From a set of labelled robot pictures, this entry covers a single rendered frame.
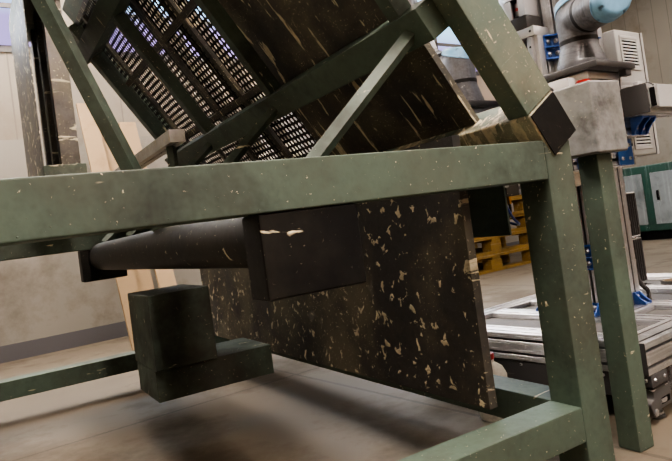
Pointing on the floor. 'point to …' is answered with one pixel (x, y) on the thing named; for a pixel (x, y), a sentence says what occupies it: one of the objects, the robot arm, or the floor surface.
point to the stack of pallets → (491, 250)
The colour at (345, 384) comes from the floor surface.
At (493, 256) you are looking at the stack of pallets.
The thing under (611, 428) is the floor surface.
